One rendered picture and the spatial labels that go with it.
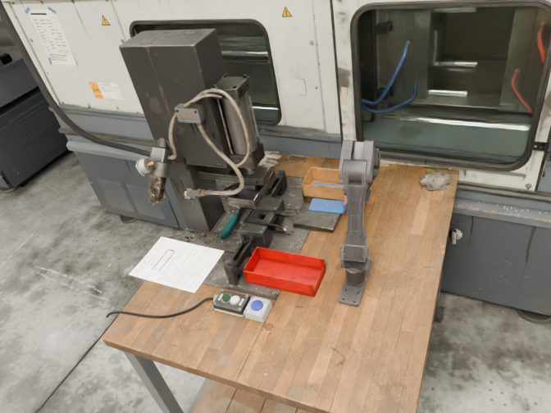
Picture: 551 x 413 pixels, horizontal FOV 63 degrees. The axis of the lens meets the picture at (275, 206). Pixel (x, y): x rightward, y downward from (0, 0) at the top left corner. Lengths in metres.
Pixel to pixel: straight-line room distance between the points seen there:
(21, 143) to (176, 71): 3.25
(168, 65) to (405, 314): 1.02
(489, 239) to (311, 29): 1.21
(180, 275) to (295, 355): 0.54
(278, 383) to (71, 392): 1.63
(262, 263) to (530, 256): 1.24
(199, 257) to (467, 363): 1.39
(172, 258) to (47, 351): 1.44
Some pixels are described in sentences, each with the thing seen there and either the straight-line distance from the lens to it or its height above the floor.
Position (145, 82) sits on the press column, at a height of 1.54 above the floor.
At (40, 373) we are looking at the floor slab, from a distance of 2.96.
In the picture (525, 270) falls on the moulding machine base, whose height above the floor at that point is 0.36.
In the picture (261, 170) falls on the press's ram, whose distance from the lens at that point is 1.57.
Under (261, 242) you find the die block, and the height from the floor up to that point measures 0.94.
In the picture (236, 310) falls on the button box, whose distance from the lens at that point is 1.47.
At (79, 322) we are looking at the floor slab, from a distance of 3.06.
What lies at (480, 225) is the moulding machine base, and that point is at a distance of 2.21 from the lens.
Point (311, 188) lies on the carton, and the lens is 1.82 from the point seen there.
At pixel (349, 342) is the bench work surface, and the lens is 1.38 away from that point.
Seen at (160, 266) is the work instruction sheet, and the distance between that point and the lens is 1.75.
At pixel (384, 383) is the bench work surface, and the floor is 0.90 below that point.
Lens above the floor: 2.05
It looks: 38 degrees down
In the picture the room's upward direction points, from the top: 12 degrees counter-clockwise
